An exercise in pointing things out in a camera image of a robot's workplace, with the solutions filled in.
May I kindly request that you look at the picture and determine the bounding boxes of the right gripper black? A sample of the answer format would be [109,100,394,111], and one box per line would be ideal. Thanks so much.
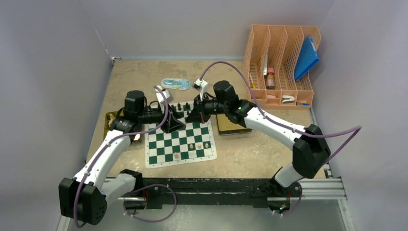
[187,93,229,124]

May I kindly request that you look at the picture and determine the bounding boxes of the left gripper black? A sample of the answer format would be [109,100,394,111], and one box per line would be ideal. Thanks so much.
[137,102,185,132]

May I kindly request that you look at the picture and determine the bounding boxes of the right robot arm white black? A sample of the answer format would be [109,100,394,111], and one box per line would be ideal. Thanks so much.
[185,79,331,196]

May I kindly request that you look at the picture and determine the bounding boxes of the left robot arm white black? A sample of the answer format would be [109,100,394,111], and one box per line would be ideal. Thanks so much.
[58,86,184,228]

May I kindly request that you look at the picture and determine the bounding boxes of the green white chess board mat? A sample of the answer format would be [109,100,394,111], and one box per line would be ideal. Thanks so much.
[144,120,217,169]

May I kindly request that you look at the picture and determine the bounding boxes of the gold tin with white pieces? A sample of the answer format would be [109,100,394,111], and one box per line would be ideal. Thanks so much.
[103,111,143,146]

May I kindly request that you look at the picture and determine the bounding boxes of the empty gold tin lid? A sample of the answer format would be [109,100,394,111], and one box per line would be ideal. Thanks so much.
[216,114,252,136]

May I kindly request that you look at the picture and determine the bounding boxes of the blue packaged stapler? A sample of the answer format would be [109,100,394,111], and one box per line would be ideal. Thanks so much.
[161,78,191,90]

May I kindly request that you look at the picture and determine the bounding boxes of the yellow pen in organizer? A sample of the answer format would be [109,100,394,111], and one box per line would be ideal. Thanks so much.
[249,73,256,89]

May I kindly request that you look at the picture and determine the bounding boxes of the small bottle pink cap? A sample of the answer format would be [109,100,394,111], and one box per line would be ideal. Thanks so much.
[266,67,275,90]

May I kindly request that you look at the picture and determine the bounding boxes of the white stapler in organizer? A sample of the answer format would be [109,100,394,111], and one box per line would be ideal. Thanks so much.
[281,95,295,104]

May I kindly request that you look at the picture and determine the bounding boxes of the blue folder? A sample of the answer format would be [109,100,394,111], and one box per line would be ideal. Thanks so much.
[294,36,319,81]

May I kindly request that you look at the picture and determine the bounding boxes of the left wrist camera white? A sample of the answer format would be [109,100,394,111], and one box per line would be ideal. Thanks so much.
[155,87,174,106]

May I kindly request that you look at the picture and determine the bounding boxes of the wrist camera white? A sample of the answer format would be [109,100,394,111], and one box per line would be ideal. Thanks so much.
[192,79,208,92]
[155,87,174,106]

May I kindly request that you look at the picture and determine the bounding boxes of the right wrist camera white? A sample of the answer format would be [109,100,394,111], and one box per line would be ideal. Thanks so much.
[192,79,208,92]

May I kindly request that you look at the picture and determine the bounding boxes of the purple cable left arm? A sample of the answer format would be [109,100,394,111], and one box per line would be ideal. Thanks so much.
[73,85,178,229]

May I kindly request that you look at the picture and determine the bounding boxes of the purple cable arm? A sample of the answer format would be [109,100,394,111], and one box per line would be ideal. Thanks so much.
[199,61,362,167]
[73,85,178,229]

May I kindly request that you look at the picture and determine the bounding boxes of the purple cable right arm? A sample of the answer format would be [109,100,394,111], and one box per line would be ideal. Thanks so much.
[199,61,362,167]

